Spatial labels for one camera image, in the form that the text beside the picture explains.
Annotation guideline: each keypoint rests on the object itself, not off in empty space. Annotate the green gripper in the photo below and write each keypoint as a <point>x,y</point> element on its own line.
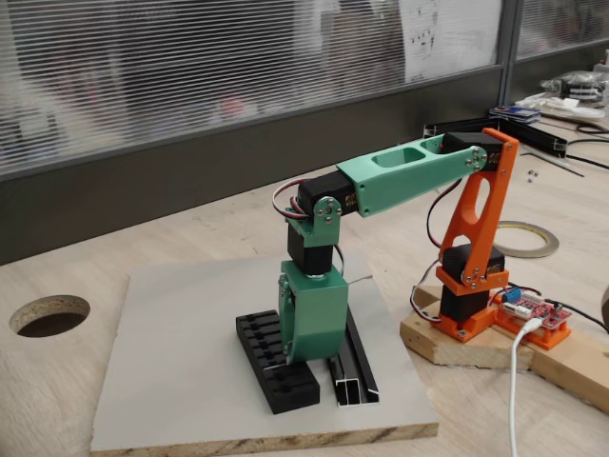
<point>318,311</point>

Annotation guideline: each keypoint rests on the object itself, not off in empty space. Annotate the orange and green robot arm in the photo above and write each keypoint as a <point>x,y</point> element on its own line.
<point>409,181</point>

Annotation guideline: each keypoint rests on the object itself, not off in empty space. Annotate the black slotted holder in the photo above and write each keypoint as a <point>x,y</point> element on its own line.
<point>292,395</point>

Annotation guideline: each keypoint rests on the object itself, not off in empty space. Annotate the grey coated wooden board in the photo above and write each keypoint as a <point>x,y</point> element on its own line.
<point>190,333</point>

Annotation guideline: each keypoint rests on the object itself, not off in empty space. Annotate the wooden base block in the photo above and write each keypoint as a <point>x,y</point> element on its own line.
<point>476,352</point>

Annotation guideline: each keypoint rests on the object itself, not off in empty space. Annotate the flat tape roll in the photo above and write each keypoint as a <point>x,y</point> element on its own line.
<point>528,253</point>

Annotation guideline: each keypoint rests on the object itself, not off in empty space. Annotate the red controller board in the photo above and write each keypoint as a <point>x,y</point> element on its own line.
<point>547,316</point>

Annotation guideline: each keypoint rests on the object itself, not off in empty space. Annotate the long wooden plank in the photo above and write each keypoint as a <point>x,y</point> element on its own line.
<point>580,376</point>

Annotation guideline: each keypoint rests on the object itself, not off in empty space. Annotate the black allen key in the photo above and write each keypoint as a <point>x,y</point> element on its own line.
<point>552,164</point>

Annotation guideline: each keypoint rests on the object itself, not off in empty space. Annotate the dark round object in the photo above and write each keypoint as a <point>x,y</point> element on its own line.
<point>606,309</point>

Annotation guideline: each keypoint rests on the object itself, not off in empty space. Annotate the stack of blue cards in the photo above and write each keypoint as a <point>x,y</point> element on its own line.
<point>516,114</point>

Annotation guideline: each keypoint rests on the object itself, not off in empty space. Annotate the printed paper sheet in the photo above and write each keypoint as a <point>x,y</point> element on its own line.
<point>452,38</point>

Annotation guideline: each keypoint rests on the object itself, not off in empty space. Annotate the white flat plastic parts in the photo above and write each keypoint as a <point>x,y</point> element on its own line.
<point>571,105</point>

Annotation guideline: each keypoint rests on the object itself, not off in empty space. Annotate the grey black gadget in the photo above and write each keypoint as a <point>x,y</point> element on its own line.
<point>580,88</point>

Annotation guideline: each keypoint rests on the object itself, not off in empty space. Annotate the black aluminium profile rail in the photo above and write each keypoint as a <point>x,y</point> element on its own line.
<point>359,366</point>

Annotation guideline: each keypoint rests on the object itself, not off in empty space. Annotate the orange controller board mount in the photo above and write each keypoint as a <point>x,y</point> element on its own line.
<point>547,339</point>

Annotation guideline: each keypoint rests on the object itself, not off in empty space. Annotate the black angled frame profile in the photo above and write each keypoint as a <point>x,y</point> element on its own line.
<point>537,135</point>

